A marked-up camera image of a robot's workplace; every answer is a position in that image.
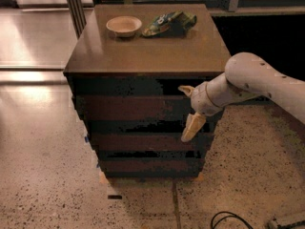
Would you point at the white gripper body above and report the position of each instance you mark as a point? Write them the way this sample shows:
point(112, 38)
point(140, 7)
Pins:
point(199, 101)

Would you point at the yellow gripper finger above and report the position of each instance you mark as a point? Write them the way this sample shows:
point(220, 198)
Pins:
point(194, 124)
point(186, 90)

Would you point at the brown drawer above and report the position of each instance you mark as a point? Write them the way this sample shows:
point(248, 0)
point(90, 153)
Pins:
point(120, 108)
point(148, 142)
point(155, 165)

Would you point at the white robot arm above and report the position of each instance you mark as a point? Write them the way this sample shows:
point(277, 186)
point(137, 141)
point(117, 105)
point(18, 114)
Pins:
point(246, 76)

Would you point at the brown wooden drawer cabinet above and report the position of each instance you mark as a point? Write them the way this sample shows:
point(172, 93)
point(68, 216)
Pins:
point(103, 64)

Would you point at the green chip bag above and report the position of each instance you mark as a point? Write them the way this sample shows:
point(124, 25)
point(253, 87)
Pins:
point(170, 24)

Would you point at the white ceramic bowl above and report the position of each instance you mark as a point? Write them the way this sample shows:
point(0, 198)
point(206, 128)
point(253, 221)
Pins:
point(124, 26)

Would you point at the grey power strip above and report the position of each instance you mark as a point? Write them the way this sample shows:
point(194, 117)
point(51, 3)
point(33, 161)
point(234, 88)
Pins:
point(292, 221)

